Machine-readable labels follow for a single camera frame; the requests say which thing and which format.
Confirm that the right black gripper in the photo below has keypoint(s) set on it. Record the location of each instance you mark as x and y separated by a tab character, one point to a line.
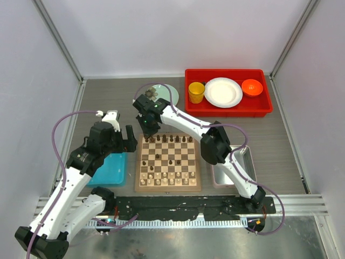
147	133

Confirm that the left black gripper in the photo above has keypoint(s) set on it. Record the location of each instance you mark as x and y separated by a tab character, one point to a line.
128	145

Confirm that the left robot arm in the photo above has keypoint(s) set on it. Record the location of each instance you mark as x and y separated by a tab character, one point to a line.
50	233

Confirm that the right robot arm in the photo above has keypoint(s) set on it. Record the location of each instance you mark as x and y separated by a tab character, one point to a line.
213	141

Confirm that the wooden chess board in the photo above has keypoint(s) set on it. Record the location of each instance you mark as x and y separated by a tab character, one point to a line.
164	175

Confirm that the blue plastic tray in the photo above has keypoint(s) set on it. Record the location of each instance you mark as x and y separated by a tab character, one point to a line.
112	173

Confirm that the mint green flower plate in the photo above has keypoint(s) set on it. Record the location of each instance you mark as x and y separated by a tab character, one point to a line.
158	91

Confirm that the yellow plastic cup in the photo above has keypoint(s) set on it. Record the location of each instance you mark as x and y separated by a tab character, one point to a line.
196	92

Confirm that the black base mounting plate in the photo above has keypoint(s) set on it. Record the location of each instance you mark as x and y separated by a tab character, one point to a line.
183	208

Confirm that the red plastic bin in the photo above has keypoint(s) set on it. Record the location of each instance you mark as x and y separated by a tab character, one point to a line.
248	107

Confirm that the white paper plate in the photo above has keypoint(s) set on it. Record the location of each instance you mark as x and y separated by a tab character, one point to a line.
223	92

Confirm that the silver metal tray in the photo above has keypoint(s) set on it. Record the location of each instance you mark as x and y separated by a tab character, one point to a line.
244	158

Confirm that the orange plastic bowl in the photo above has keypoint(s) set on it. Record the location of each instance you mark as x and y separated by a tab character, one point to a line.
251	87

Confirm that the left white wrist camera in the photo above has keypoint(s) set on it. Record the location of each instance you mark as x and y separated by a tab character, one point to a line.
111	116

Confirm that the aluminium frame rail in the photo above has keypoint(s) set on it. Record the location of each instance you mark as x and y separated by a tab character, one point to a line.
294	204

